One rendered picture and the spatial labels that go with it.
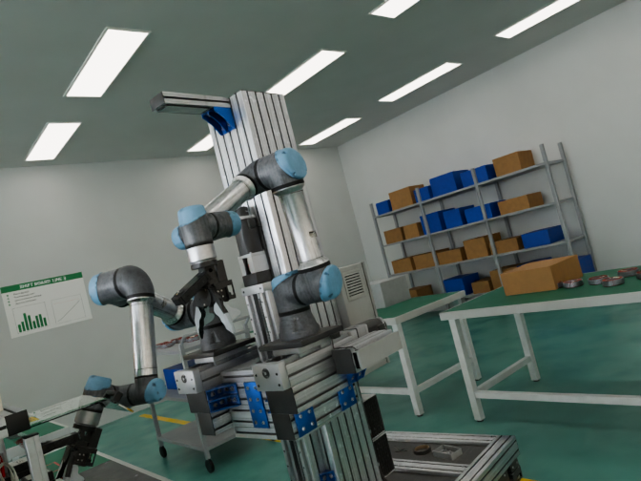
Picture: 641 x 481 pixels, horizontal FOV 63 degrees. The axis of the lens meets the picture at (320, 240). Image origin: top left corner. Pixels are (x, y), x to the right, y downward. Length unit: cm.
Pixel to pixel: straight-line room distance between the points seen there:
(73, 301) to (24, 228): 104
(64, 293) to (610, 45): 721
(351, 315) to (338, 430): 47
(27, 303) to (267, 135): 525
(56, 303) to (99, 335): 64
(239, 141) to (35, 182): 534
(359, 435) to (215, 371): 65
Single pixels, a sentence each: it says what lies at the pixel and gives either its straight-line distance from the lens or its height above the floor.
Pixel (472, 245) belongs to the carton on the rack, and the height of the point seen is 96.
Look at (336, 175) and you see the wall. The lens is 976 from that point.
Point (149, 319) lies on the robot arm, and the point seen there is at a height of 123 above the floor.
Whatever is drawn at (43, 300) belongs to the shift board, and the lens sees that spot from 710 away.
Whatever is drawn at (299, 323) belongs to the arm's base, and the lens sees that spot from 184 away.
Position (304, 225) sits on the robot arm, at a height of 141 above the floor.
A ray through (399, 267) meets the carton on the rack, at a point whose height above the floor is 87.
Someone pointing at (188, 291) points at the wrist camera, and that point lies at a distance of 137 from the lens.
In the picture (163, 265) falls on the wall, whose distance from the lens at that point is 759.
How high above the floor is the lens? 128
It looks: 2 degrees up
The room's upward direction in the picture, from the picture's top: 14 degrees counter-clockwise
